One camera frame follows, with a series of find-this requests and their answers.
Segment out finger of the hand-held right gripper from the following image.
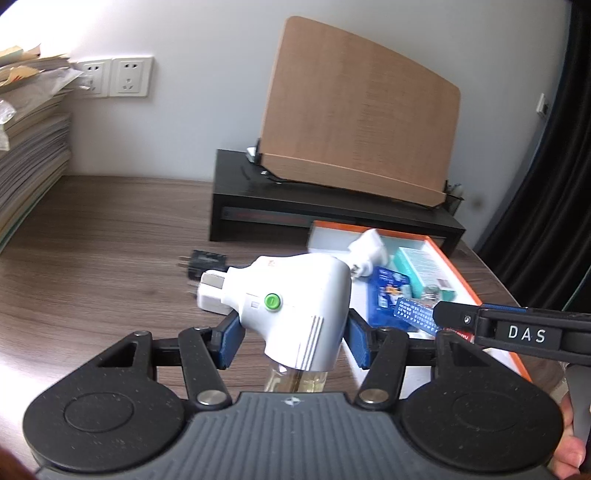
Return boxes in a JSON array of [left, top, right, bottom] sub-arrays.
[[433, 300, 482, 345]]

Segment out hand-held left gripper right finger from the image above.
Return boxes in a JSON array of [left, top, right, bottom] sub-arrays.
[[344, 308, 499, 411]]

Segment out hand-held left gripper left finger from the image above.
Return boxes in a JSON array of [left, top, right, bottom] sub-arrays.
[[95, 311, 247, 409]]

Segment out blue cartoon card box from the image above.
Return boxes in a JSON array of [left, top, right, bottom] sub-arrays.
[[367, 267, 416, 330]]

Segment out white mosquito repellent heater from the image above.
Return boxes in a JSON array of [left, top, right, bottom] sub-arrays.
[[225, 254, 352, 394]]

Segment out orange rimmed box tray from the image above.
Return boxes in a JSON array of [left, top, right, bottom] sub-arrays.
[[307, 220, 539, 386]]

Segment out person's right hand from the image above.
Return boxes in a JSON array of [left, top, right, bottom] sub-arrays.
[[551, 396, 591, 480]]

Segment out white cube charger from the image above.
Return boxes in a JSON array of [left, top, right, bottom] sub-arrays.
[[196, 271, 234, 316]]

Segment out teal carton box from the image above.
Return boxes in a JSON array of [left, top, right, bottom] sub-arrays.
[[398, 246, 456, 301]]

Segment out black charger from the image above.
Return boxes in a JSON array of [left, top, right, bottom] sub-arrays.
[[178, 249, 230, 281]]

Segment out white plug adapter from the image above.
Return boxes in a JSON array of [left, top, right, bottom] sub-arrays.
[[347, 229, 392, 278]]

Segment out black mesh pen holder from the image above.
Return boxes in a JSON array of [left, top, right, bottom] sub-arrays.
[[443, 182, 465, 216]]

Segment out black monitor riser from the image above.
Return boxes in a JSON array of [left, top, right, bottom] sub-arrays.
[[209, 148, 467, 257]]

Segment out black curtain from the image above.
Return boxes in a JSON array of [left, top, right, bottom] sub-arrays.
[[475, 0, 591, 324]]

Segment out wooden book stand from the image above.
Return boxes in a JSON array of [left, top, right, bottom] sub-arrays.
[[256, 16, 462, 212]]

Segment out stack of books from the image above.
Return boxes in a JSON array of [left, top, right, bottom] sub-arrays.
[[0, 88, 75, 254]]

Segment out pile of paper envelopes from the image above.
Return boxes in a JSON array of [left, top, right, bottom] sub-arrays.
[[0, 44, 85, 153]]

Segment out white wall socket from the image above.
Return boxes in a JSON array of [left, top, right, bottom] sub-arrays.
[[76, 59, 112, 99], [108, 56, 154, 99]]

